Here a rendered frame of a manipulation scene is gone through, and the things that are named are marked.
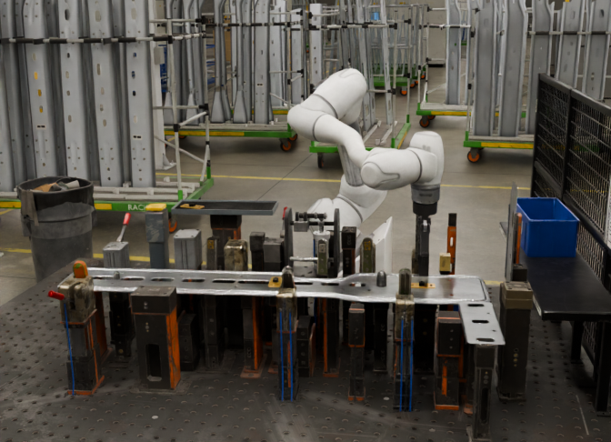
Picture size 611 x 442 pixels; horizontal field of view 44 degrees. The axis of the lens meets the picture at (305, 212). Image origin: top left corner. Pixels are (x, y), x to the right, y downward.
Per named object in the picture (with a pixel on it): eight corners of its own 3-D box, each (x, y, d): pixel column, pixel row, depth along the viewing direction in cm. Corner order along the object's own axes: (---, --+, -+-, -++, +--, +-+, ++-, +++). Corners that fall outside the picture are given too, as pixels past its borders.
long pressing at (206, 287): (49, 293, 242) (49, 288, 241) (77, 269, 263) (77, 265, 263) (492, 306, 227) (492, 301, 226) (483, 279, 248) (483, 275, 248)
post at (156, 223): (151, 325, 287) (143, 213, 276) (157, 316, 295) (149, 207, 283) (170, 326, 287) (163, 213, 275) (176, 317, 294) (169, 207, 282)
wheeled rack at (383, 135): (395, 173, 852) (398, 10, 805) (308, 170, 874) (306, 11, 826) (410, 142, 1032) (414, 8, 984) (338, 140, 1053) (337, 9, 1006)
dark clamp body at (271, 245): (259, 349, 267) (255, 246, 257) (265, 333, 279) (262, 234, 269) (289, 350, 266) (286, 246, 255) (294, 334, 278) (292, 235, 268)
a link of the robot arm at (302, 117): (305, 124, 257) (332, 98, 261) (274, 113, 270) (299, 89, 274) (320, 152, 265) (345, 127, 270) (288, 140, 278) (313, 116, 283)
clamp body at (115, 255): (105, 346, 271) (96, 249, 261) (116, 332, 282) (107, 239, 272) (131, 346, 270) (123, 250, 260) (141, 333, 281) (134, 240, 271)
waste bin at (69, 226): (11, 296, 510) (-3, 190, 490) (55, 268, 560) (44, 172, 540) (78, 301, 498) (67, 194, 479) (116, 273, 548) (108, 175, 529)
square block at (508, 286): (499, 401, 229) (505, 289, 219) (495, 388, 237) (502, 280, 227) (526, 402, 228) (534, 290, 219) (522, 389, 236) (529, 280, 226)
